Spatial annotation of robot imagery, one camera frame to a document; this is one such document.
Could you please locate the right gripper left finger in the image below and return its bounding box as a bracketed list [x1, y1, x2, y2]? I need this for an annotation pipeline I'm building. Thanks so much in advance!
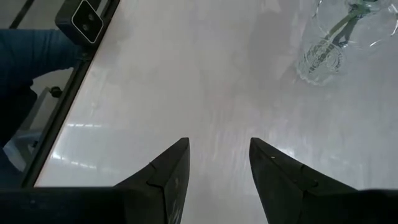
[113, 137, 191, 224]

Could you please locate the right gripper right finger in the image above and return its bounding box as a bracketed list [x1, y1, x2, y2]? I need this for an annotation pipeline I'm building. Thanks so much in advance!
[248, 137, 358, 224]

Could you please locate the red artificial flower bunch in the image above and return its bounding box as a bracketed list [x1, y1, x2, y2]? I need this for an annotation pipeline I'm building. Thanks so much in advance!
[312, 0, 379, 63]

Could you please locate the clear cut-glass vase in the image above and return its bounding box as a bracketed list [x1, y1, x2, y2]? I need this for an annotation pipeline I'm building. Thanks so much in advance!
[295, 0, 398, 87]

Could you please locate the black metal table frame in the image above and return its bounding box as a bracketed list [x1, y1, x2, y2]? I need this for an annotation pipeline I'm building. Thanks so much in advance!
[21, 0, 121, 189]

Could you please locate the black camera box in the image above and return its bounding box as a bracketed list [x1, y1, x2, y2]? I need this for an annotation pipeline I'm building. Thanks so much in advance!
[55, 0, 105, 47]

